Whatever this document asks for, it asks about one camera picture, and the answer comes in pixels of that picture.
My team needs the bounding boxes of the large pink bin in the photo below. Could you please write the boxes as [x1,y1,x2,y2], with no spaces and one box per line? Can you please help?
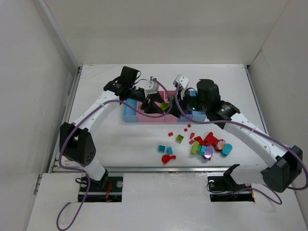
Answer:
[137,90,167,123]

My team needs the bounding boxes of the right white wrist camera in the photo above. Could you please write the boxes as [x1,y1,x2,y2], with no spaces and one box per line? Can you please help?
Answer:
[173,75,189,91]

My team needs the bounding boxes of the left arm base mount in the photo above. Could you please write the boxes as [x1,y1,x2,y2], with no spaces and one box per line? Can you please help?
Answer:
[75,176,123,203]

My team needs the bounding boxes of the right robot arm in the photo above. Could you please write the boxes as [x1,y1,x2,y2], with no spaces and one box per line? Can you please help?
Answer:
[173,77,308,193]

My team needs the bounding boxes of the lime printed lego brick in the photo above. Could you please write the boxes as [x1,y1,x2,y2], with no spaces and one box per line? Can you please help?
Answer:
[160,103,170,112]

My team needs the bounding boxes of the lime square lego brick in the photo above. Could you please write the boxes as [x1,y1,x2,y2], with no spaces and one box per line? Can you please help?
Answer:
[176,135,184,143]

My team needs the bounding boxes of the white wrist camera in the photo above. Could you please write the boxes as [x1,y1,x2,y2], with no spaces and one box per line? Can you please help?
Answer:
[173,75,189,91]
[144,79,159,97]

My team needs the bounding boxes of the light blue bin left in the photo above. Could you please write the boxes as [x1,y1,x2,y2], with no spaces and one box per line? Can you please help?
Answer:
[123,99,138,123]

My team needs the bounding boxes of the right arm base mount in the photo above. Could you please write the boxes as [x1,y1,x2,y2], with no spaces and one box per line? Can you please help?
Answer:
[206,164,255,202]

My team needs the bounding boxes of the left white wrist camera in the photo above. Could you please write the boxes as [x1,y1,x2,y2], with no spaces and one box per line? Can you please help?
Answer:
[144,79,159,97]

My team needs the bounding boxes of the red lego cluster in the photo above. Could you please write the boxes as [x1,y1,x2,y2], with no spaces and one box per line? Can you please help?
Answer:
[189,132,219,146]

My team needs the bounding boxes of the red round flower lego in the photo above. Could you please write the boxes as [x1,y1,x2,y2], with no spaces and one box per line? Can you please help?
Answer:
[214,139,226,152]

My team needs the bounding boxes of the lime tall lego brick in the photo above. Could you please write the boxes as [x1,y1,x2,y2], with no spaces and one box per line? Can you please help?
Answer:
[191,141,199,154]

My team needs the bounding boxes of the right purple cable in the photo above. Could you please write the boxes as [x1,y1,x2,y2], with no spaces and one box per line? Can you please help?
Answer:
[174,86,308,205]

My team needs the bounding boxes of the teal lego bricks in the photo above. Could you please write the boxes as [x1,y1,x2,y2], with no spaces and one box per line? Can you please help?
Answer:
[158,145,173,155]

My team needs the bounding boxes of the red dome lego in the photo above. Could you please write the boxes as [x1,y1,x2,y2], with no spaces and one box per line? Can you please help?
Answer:
[161,154,176,165]

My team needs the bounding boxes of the small pink bin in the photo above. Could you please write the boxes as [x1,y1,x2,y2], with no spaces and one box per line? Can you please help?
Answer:
[164,90,178,123]

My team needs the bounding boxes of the lavender flower lego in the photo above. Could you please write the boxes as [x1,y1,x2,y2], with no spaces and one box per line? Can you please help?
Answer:
[203,146,214,161]

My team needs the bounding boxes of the metal table rail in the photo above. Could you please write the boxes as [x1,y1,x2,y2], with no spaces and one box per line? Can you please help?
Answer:
[49,166,266,173]

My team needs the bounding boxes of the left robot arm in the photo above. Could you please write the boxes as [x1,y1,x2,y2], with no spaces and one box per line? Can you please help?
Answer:
[59,66,164,189]

